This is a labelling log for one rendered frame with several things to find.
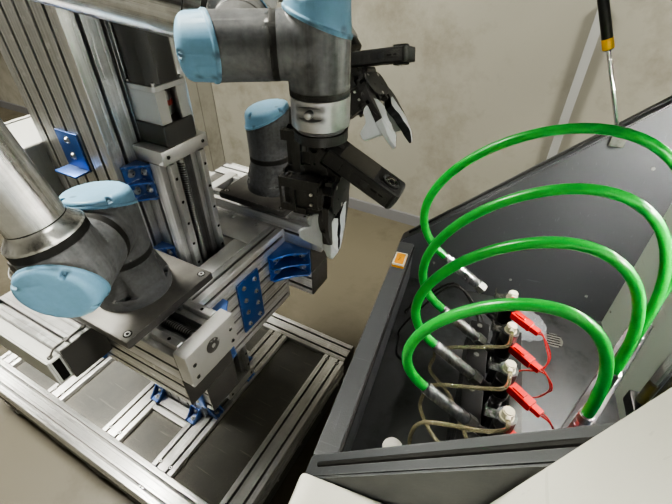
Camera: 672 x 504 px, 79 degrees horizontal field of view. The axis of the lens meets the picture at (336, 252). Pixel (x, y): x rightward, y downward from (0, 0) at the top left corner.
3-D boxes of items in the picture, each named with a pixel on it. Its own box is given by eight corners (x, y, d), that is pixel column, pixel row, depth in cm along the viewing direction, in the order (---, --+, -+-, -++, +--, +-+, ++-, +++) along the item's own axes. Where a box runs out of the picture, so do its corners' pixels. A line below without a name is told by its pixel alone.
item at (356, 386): (394, 283, 122) (400, 240, 112) (409, 287, 121) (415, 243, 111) (315, 495, 77) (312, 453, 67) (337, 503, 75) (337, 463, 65)
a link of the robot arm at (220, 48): (201, 67, 55) (283, 66, 55) (181, 93, 46) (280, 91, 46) (187, -2, 50) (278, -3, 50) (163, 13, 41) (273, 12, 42)
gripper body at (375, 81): (363, 120, 83) (333, 68, 83) (396, 94, 78) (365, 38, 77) (344, 123, 77) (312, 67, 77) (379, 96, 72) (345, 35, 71)
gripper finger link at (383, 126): (375, 161, 77) (359, 118, 78) (400, 144, 73) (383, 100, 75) (365, 159, 74) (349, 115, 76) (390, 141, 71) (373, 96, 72)
